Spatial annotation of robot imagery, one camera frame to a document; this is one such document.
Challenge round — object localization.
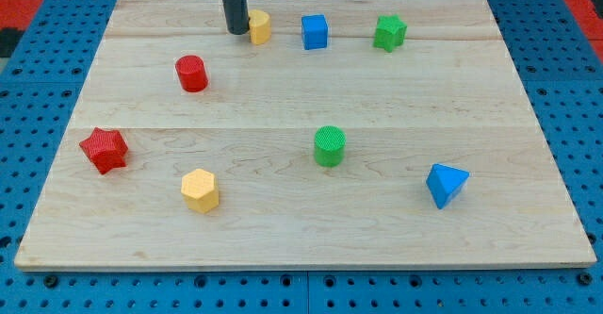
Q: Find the red star block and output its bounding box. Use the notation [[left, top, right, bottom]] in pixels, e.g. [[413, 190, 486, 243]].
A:
[[79, 127, 128, 174]]

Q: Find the green cylinder block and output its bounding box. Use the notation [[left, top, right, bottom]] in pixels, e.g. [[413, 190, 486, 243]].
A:
[[314, 125, 346, 167]]

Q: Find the yellow hexagon block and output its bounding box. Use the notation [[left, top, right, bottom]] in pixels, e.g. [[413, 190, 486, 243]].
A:
[[181, 169, 220, 214]]

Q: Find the light wooden board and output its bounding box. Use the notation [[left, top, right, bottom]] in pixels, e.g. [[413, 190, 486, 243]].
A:
[[14, 0, 596, 272]]

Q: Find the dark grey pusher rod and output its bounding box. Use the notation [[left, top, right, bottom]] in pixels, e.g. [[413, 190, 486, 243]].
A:
[[222, 0, 249, 35]]

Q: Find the blue triangle block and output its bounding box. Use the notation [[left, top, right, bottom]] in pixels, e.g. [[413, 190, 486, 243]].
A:
[[426, 163, 470, 209]]

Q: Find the red cylinder block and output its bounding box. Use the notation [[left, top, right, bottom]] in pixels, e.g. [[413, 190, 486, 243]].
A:
[[175, 55, 209, 92]]

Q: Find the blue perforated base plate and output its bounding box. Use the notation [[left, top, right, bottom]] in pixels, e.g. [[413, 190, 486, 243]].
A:
[[1, 0, 602, 313]]

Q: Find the blue cube block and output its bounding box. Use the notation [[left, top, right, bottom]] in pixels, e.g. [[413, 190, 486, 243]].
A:
[[301, 14, 329, 50]]

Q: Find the yellow half-round block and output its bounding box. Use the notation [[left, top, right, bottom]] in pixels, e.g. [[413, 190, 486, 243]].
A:
[[248, 9, 271, 45]]

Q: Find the green star block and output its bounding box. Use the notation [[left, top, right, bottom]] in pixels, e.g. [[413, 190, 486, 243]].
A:
[[373, 15, 407, 53]]

